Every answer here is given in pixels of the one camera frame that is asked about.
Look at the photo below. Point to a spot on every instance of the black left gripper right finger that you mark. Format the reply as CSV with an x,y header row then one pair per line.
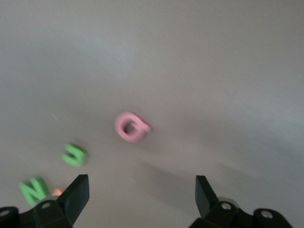
x,y
213,213

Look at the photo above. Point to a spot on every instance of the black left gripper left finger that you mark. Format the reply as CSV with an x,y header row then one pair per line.
x,y
69,206

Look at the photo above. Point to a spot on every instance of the green foam letter N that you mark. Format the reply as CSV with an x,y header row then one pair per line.
x,y
31,192

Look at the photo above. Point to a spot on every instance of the green foam letter u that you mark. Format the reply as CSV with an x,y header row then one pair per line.
x,y
78,159

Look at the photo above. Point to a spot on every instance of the pink foam letter Q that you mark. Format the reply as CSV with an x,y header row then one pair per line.
x,y
133,138

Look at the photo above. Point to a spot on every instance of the orange foam letter E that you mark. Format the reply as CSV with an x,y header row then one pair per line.
x,y
58,191

